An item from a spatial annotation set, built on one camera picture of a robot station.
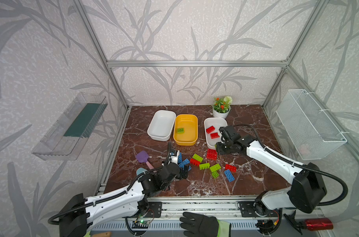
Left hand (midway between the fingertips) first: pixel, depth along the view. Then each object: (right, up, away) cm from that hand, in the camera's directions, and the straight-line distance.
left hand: (184, 160), depth 80 cm
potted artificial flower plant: (+25, +31, +20) cm, 44 cm away
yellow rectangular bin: (+3, +20, +29) cm, 35 cm away
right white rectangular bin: (+22, +20, +23) cm, 37 cm away
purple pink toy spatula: (-27, -1, +12) cm, 30 cm away
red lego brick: (+6, -4, +9) cm, 11 cm away
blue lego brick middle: (0, -4, +9) cm, 10 cm away
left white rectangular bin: (-18, +18, +26) cm, 36 cm away
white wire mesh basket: (+57, +17, -17) cm, 61 cm away
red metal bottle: (+59, -26, -13) cm, 66 cm away
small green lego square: (+18, -10, +5) cm, 21 cm away
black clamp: (+53, -27, -12) cm, 61 cm away
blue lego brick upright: (-3, -2, +9) cm, 10 cm away
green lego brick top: (+8, -2, +12) cm, 14 cm away
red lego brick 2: (+18, +15, +25) cm, 34 cm away
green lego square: (-4, +14, +24) cm, 28 cm away
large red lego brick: (+17, 0, +12) cm, 20 cm away
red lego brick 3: (+28, -7, +7) cm, 30 cm away
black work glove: (+6, -27, -12) cm, 30 cm away
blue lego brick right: (+25, -10, +3) cm, 27 cm away
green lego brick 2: (+18, -7, +7) cm, 20 cm away
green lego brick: (+11, -5, +7) cm, 14 cm away
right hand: (+19, +7, +6) cm, 21 cm away
